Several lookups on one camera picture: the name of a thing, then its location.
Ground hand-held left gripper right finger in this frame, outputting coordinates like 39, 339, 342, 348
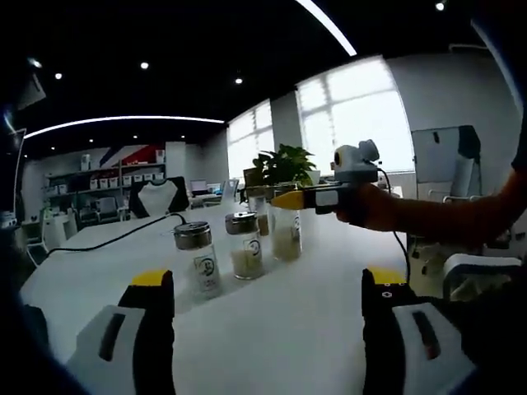
361, 267, 478, 395

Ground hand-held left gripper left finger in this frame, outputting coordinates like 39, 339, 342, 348
65, 268, 176, 395

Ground tall seasoning bottle brown powder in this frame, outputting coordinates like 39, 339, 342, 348
248, 193, 271, 238

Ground tall seasoning bottle pale grains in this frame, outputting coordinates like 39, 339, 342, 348
267, 196, 304, 263

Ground small seasoning bottle beige grains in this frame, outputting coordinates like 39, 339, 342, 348
224, 211, 264, 281

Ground seasoning bottle white powder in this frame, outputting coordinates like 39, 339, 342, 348
172, 221, 223, 304

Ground person's right hand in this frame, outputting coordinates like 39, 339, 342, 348
336, 183, 399, 232

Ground tan wooden box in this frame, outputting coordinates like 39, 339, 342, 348
242, 167, 264, 191

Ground green potted plant white pot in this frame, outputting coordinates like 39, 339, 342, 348
251, 143, 321, 188

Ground white rolling whiteboard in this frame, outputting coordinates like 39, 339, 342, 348
411, 126, 466, 198

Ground white grey office chair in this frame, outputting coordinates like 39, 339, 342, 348
446, 253, 522, 301

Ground dark hanging cloth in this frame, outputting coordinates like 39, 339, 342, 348
459, 125, 482, 164

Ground grey mesh office chair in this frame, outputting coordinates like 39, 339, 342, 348
96, 196, 119, 223

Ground row of white storage bins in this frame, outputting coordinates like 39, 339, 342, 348
88, 172, 166, 190

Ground curved ceiling light strip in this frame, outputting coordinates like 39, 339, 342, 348
296, 0, 357, 57
23, 116, 226, 139

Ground person's black shirt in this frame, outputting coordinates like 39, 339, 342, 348
510, 135, 527, 174

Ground metal shelf rack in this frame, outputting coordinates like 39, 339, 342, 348
43, 162, 168, 215

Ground long black table cable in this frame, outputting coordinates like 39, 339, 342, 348
48, 212, 187, 253

